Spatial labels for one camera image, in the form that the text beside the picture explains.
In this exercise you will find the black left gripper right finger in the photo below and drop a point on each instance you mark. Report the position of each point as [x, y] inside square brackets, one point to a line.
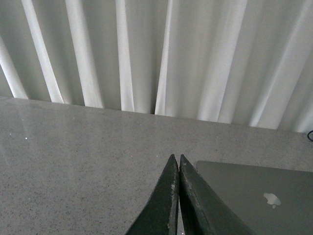
[203, 211]

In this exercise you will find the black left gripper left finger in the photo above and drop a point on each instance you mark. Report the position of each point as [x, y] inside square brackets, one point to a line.
[160, 214]

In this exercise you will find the silver laptop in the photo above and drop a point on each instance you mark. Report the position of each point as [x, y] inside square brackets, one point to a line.
[270, 201]

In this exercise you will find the white curtain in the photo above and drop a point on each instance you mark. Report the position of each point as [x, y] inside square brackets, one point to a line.
[231, 61]

